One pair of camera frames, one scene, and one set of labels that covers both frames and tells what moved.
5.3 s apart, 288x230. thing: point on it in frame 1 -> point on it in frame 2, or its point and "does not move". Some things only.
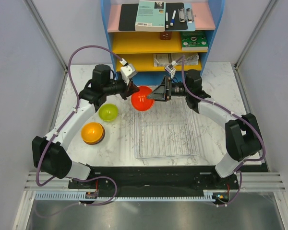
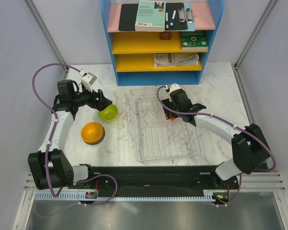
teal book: [150, 16] does not move
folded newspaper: [165, 59] does not move
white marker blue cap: [173, 18] does not move
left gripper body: [123, 89] -> [92, 102]
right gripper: [161, 93] -> [167, 103]
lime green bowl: [108, 112] does not move
